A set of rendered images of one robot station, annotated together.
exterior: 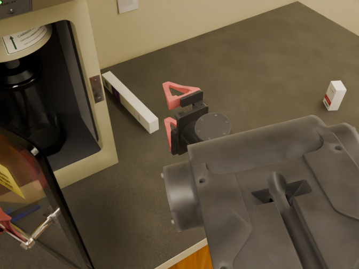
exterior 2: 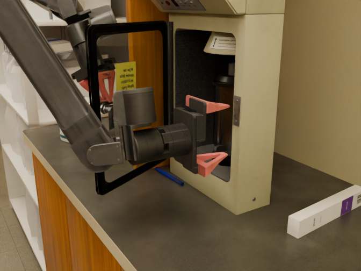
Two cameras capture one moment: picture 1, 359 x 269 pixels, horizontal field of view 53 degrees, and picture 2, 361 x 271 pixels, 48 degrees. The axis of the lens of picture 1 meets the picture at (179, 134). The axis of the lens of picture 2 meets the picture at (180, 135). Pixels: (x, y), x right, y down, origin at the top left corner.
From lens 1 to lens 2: 89 cm
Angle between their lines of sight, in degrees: 77
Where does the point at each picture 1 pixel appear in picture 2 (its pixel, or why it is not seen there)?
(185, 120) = (178, 114)
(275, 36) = not seen: outside the picture
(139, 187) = (206, 229)
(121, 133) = (279, 214)
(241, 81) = not seen: outside the picture
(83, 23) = (240, 41)
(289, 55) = not seen: outside the picture
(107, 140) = (233, 176)
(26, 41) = (220, 45)
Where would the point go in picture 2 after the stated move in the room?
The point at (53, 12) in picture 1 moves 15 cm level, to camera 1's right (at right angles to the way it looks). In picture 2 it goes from (228, 23) to (236, 27)
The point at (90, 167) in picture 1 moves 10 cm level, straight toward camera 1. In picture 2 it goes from (218, 193) to (182, 200)
